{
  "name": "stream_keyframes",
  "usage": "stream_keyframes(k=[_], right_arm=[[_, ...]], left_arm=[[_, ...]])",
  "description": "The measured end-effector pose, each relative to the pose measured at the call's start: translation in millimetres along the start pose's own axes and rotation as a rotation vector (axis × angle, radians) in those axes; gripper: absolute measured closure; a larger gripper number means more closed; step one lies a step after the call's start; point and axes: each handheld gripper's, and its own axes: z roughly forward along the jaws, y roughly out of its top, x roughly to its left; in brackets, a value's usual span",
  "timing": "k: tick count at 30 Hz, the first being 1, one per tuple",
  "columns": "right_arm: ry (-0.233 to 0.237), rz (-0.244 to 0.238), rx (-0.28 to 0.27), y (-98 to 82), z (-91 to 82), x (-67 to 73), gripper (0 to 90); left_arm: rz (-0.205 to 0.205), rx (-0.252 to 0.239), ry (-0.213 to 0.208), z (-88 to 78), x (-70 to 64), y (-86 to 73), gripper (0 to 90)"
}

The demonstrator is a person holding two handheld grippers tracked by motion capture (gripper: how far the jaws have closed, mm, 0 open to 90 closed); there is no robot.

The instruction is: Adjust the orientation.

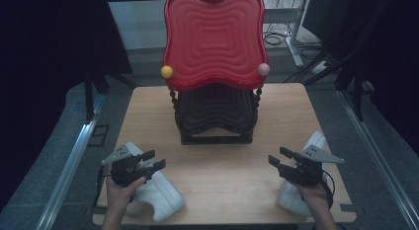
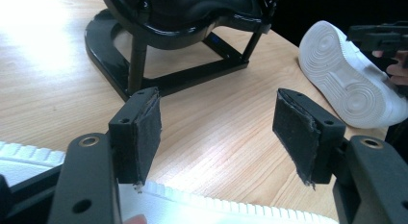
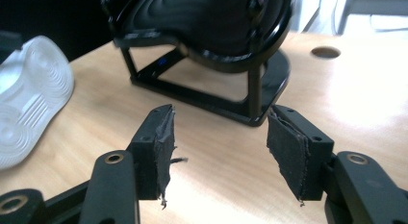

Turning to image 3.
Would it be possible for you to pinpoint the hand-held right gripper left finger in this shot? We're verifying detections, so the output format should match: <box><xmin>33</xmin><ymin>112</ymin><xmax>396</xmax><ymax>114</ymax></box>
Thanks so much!
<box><xmin>127</xmin><ymin>103</ymin><xmax>178</xmax><ymax>210</ymax></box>

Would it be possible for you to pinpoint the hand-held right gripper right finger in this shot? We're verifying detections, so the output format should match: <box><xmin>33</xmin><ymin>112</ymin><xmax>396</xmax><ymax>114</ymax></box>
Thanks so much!
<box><xmin>267</xmin><ymin>104</ymin><xmax>335</xmax><ymax>207</ymax></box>

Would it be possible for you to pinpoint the white sneaker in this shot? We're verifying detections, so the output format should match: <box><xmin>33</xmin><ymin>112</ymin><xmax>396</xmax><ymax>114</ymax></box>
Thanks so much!
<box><xmin>0</xmin><ymin>35</ymin><xmax>76</xmax><ymax>171</ymax></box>

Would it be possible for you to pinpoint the black shoe stand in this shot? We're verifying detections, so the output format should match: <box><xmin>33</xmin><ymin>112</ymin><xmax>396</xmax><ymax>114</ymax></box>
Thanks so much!
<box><xmin>100</xmin><ymin>0</ymin><xmax>292</xmax><ymax>128</ymax></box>

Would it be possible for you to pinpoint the black sneaker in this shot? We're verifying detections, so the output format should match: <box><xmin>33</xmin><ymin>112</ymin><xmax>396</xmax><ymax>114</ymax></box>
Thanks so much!
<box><xmin>120</xmin><ymin>0</ymin><xmax>293</xmax><ymax>57</ymax></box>

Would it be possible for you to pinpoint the grey metal frame desk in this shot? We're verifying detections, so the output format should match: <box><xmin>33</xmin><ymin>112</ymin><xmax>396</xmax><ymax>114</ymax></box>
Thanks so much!
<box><xmin>335</xmin><ymin>0</ymin><xmax>408</xmax><ymax>37</ymax></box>

